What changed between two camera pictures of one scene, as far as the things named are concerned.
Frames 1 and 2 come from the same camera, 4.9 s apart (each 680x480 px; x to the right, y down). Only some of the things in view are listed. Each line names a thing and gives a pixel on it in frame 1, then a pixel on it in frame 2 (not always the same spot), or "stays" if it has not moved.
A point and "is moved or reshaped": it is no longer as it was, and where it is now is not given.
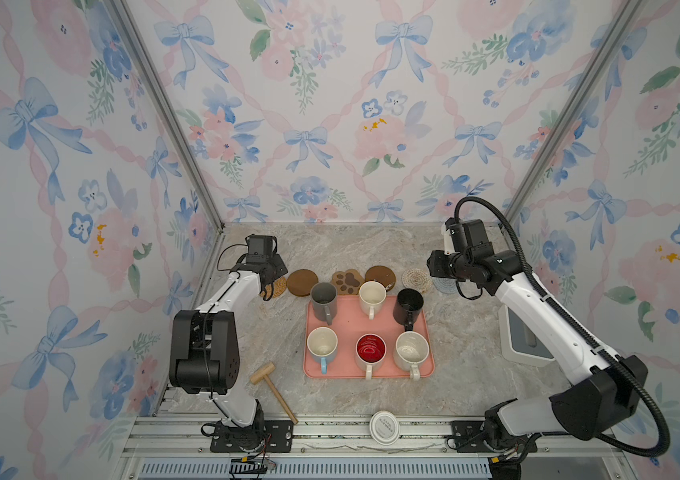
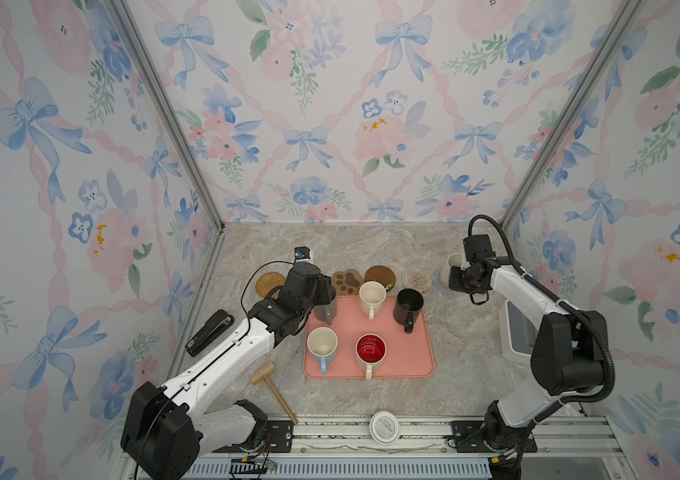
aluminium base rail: x=340 y=448 stays
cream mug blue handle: x=322 y=343 stays
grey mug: x=324 y=296 stays
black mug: x=407 y=307 stays
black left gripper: x=281 y=268 → x=324 y=289
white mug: x=411 y=349 is moved or reshaped
